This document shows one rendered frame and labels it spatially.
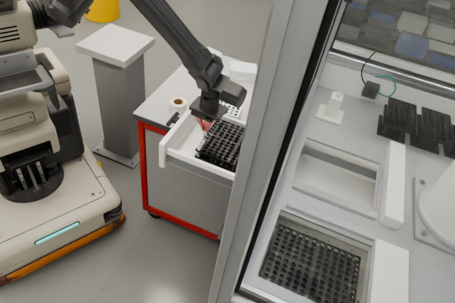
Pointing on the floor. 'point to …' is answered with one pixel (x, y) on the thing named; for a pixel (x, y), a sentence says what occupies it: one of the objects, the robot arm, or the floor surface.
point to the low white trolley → (155, 108)
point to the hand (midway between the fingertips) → (205, 128)
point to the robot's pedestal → (118, 88)
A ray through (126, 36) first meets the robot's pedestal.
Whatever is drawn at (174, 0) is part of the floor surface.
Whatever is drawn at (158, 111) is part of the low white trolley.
